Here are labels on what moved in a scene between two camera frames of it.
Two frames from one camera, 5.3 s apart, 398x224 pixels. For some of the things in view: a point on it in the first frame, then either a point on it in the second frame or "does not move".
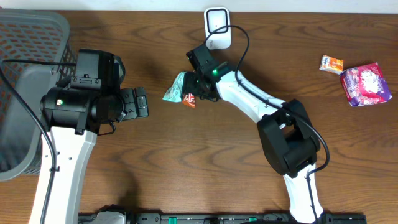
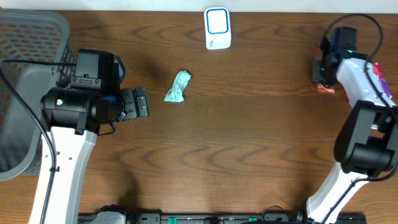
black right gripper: [188, 86] to [316, 76]
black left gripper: [134, 102] does not move
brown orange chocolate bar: [189, 99] to [320, 87]
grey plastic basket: [30, 35] does not move
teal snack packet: [175, 93] does not move
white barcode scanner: [216, 17] does not move
